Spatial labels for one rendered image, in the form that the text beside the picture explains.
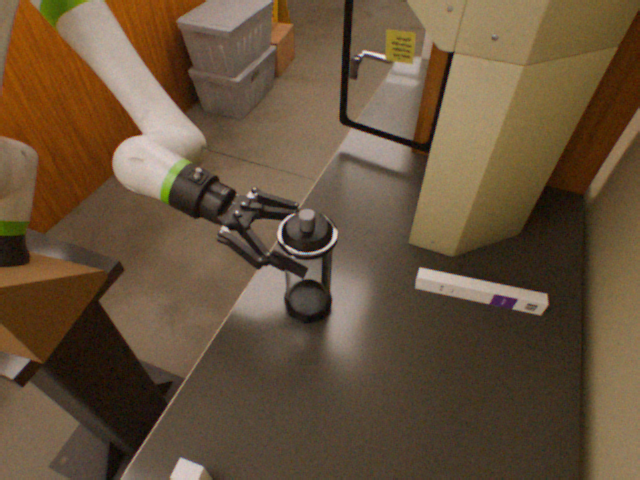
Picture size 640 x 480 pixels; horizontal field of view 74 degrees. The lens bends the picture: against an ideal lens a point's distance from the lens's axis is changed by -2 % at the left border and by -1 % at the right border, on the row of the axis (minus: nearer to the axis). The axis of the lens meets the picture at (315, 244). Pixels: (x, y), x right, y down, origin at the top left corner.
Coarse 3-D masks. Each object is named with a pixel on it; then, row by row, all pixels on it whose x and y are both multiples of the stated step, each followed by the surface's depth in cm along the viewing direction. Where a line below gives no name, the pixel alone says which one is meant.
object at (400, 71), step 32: (384, 0) 99; (352, 32) 109; (384, 32) 104; (416, 32) 100; (384, 64) 110; (416, 64) 105; (352, 96) 121; (384, 96) 116; (416, 96) 111; (384, 128) 123; (416, 128) 117
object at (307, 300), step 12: (288, 216) 78; (324, 216) 78; (336, 228) 76; (300, 252) 72; (312, 252) 72; (312, 264) 75; (324, 264) 77; (288, 276) 81; (312, 276) 78; (324, 276) 80; (288, 288) 84; (300, 288) 81; (312, 288) 81; (324, 288) 83; (288, 300) 88; (300, 300) 84; (312, 300) 84; (324, 300) 86; (300, 312) 87; (312, 312) 87
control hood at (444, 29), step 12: (408, 0) 66; (420, 0) 66; (432, 0) 65; (444, 0) 64; (456, 0) 64; (420, 12) 67; (432, 12) 66; (444, 12) 66; (456, 12) 65; (432, 24) 68; (444, 24) 67; (456, 24) 66; (432, 36) 69; (444, 36) 68; (456, 36) 68; (444, 48) 69
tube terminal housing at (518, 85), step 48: (480, 0) 63; (528, 0) 60; (576, 0) 61; (624, 0) 65; (480, 48) 67; (528, 48) 64; (576, 48) 68; (480, 96) 72; (528, 96) 72; (576, 96) 76; (432, 144) 83; (480, 144) 79; (528, 144) 81; (432, 192) 91; (480, 192) 87; (528, 192) 94; (432, 240) 100; (480, 240) 101
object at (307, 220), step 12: (300, 216) 72; (312, 216) 72; (288, 228) 74; (300, 228) 74; (312, 228) 73; (324, 228) 74; (288, 240) 73; (300, 240) 72; (312, 240) 72; (324, 240) 73
